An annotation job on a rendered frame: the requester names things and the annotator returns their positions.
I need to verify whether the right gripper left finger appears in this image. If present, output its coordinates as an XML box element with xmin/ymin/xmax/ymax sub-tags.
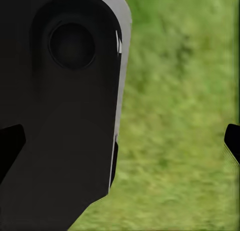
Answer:
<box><xmin>0</xmin><ymin>124</ymin><xmax>26</xmax><ymax>184</ymax></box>

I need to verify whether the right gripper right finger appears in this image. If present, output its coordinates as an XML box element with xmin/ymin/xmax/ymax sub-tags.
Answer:
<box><xmin>224</xmin><ymin>123</ymin><xmax>240</xmax><ymax>164</ymax></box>

